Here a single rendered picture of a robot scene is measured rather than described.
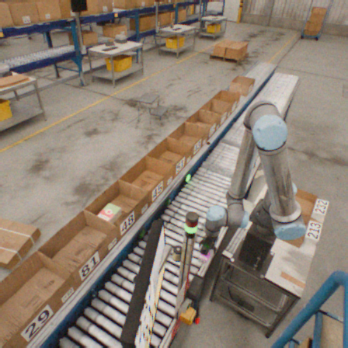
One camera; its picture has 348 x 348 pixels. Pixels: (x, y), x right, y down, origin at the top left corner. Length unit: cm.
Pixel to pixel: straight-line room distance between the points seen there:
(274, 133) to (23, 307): 157
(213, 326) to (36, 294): 149
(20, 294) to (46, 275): 16
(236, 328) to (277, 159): 183
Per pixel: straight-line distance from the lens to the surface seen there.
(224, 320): 263
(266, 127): 98
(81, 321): 181
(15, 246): 312
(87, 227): 200
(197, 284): 148
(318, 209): 251
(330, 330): 80
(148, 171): 242
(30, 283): 186
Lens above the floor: 239
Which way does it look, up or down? 40 degrees down
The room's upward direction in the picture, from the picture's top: 3 degrees clockwise
